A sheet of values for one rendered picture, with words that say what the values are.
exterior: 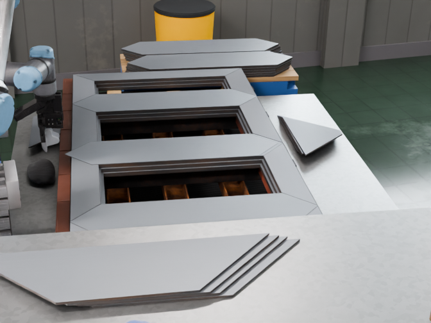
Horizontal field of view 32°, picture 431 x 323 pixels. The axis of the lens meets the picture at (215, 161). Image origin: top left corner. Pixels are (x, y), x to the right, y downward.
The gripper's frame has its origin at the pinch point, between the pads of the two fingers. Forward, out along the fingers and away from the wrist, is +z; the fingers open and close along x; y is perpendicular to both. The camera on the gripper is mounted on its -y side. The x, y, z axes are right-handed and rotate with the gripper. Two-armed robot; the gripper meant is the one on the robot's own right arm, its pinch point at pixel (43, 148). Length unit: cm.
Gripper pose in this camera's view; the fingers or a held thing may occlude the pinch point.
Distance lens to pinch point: 261.6
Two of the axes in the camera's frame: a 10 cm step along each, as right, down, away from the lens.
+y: 9.9, -0.6, 1.5
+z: -0.2, 8.9, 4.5
